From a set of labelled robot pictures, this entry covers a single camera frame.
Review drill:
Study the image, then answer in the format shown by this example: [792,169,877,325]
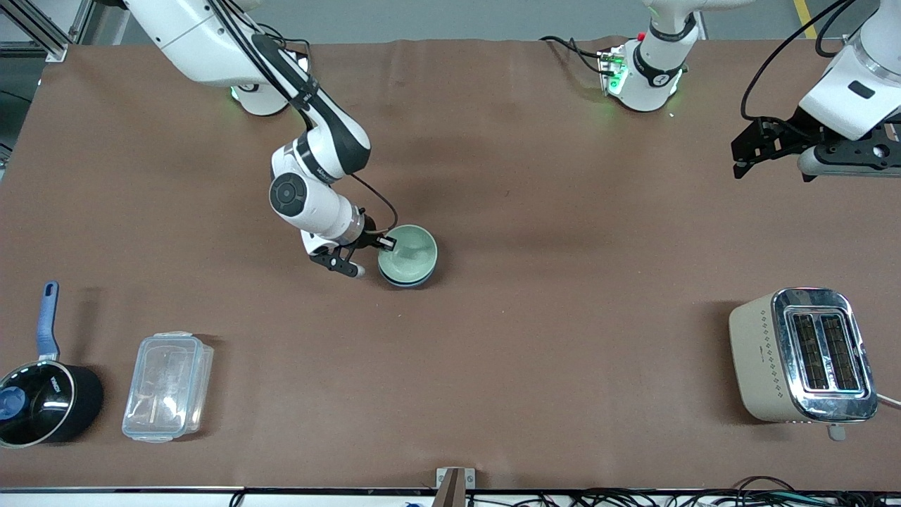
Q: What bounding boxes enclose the green bowl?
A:
[378,224,439,282]

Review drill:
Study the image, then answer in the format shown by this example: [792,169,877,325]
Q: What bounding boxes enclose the blue bowl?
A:
[380,266,438,289]

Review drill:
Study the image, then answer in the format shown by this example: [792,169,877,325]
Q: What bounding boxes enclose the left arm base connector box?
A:
[598,46,629,96]

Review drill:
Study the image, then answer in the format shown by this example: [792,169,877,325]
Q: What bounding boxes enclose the brown table cover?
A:
[0,37,901,492]

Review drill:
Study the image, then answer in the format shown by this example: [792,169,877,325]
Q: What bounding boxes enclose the beige chrome toaster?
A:
[729,287,881,442]

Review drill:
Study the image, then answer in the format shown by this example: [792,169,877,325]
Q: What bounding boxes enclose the clear plastic lidded container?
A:
[121,331,215,444]

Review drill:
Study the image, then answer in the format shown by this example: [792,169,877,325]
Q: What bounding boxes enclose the glass lid with blue knob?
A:
[0,361,75,446]

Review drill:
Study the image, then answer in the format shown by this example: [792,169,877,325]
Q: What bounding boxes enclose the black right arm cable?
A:
[211,0,400,240]

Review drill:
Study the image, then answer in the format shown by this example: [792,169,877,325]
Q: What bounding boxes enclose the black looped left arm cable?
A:
[815,0,877,58]

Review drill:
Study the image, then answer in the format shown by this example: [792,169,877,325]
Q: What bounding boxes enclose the black left base cable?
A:
[538,35,610,75]

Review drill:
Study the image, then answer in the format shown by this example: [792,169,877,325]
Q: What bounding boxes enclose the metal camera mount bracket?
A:
[435,467,477,507]

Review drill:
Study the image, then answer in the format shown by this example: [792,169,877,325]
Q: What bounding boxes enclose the black saucepan with blue handle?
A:
[0,282,105,449]

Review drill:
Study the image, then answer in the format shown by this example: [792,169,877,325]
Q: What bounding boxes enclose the black cable tangle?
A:
[465,477,901,507]

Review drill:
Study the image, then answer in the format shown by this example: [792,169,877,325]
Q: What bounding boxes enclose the aluminium frame profile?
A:
[0,0,96,63]

